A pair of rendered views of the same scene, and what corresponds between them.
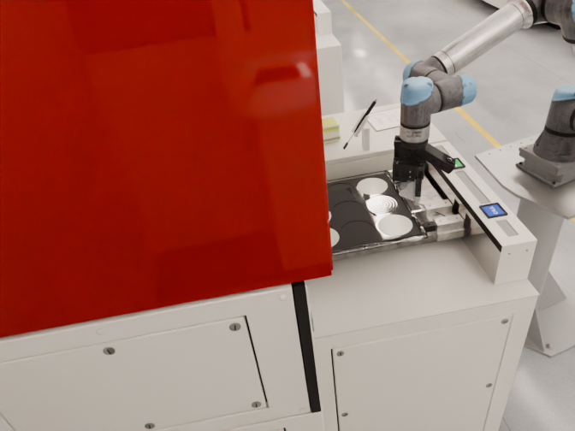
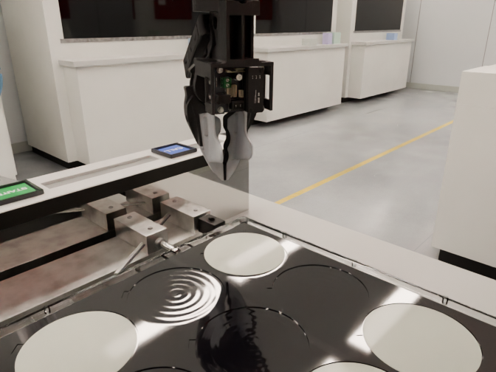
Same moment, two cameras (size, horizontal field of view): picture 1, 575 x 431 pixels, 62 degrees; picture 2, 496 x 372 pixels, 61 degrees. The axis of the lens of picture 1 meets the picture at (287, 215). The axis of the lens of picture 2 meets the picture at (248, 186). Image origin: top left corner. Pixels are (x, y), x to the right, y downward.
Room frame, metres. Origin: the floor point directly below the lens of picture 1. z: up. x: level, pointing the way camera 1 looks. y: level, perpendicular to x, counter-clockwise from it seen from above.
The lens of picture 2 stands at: (1.40, 0.02, 1.17)
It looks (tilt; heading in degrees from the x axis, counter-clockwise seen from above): 21 degrees down; 226
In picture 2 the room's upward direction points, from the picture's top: straight up
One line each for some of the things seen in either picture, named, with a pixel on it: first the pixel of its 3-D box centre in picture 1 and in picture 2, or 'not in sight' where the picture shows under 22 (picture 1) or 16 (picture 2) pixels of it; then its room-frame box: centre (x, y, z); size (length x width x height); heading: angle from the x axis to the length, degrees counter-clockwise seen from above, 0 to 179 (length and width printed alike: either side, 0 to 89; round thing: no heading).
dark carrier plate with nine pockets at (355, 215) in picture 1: (348, 210); (252, 345); (1.20, -0.19, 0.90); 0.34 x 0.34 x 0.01; 4
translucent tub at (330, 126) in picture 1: (328, 130); not in sight; (1.56, -0.19, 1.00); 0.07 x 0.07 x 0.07; 8
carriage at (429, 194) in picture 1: (427, 201); (91, 271); (1.23, -0.46, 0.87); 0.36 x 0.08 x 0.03; 4
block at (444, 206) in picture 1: (437, 207); (140, 231); (1.15, -0.46, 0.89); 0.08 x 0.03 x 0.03; 94
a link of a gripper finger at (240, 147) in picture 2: (410, 193); (240, 147); (1.07, -0.35, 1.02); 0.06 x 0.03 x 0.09; 69
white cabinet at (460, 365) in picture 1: (374, 294); not in sight; (1.28, -0.29, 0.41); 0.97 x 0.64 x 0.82; 4
